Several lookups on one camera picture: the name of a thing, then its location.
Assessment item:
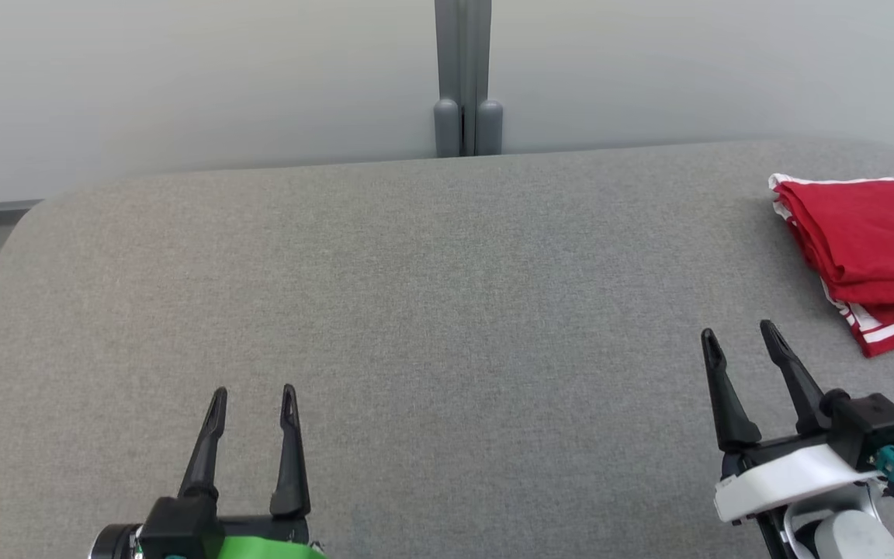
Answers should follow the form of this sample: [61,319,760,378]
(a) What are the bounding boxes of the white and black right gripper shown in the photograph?
[699,319,887,523]

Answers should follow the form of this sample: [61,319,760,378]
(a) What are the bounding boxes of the red basketball jersey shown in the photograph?
[819,193,894,359]

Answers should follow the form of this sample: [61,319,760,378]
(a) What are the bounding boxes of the grey partition post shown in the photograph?
[433,0,504,158]

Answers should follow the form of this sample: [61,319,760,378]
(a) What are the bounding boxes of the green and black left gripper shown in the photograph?
[178,383,330,559]

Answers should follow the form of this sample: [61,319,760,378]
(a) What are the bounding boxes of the red and white shorts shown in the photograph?
[768,174,894,315]

